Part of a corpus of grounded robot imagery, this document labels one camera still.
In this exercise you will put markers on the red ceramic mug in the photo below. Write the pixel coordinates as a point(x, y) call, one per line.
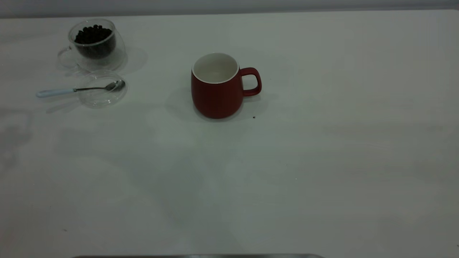
point(217, 98)

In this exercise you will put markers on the clear round glass lid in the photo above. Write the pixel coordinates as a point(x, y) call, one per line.
point(102, 98)

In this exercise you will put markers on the clear glass cup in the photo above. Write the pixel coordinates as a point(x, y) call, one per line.
point(118, 53)

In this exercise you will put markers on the dark coffee beans pile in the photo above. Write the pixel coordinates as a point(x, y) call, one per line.
point(94, 39)

